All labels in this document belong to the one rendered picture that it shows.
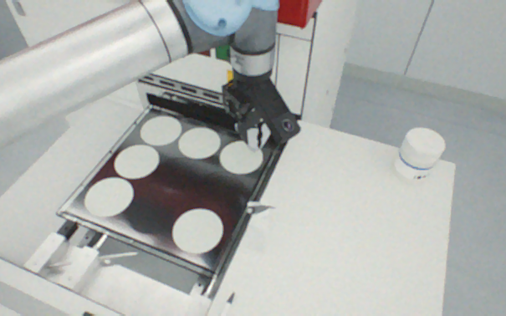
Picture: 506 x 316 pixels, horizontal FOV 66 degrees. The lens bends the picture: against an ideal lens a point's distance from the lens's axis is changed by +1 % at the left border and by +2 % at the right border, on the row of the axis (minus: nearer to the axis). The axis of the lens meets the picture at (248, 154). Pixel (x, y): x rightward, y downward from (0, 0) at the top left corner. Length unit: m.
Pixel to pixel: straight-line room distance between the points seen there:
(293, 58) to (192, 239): 0.42
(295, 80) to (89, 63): 0.52
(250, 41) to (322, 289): 0.42
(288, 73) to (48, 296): 0.61
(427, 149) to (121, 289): 0.63
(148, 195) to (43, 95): 0.50
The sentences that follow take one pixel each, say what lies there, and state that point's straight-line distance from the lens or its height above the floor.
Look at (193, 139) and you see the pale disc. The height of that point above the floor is 0.90.
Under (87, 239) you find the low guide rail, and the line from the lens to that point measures 0.92.
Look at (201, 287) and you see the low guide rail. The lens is 0.81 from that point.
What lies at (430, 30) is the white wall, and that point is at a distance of 2.44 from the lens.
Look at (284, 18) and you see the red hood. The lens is 0.72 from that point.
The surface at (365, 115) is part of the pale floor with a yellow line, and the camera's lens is 2.40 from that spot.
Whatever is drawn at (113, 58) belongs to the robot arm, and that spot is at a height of 1.37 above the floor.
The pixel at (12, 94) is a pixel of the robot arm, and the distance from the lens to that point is 0.43.
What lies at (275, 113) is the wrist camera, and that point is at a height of 1.14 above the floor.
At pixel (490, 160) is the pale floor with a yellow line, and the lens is 2.43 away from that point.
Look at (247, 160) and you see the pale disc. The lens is 0.90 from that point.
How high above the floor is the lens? 1.60
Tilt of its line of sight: 50 degrees down
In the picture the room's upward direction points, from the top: straight up
